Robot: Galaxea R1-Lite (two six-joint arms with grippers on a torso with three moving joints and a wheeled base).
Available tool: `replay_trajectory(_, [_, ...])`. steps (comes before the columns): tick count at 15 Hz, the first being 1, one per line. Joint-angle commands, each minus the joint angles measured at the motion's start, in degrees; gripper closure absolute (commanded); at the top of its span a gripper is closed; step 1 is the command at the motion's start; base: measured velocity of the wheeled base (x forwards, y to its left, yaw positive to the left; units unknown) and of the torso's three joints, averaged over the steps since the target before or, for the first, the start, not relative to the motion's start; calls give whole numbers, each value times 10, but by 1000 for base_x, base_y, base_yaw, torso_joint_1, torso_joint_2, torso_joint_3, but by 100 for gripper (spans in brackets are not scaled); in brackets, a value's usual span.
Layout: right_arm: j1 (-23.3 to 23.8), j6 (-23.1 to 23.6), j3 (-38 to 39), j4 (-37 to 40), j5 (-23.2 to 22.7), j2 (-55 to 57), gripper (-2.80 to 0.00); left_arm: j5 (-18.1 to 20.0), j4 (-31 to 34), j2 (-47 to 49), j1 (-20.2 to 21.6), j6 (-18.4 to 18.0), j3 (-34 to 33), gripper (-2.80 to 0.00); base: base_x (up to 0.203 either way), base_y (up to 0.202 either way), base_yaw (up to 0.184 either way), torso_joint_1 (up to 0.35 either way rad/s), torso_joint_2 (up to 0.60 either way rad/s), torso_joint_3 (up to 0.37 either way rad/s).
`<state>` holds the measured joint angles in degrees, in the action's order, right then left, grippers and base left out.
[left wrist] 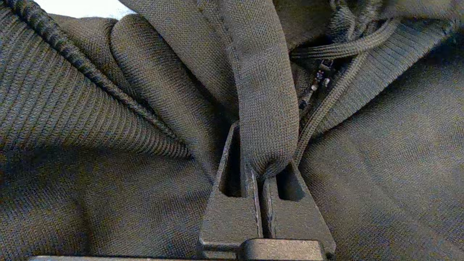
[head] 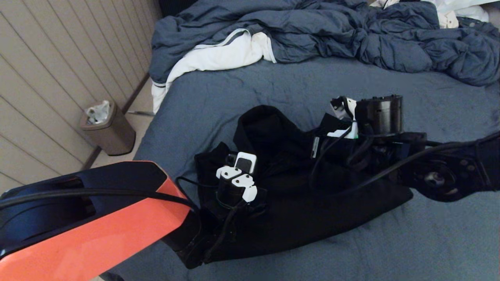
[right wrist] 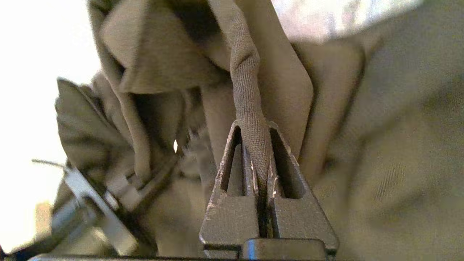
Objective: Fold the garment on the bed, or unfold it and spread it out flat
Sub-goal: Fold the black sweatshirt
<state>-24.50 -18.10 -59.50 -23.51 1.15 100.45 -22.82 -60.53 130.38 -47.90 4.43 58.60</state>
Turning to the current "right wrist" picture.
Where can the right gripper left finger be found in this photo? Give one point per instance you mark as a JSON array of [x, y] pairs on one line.
[[232, 217]]

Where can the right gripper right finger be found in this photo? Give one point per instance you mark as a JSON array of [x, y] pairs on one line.
[[301, 221]]

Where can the black zip hoodie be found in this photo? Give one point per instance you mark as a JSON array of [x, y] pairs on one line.
[[380, 145]]

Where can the blue bed sheet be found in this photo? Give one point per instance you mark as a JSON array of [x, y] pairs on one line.
[[326, 18]]

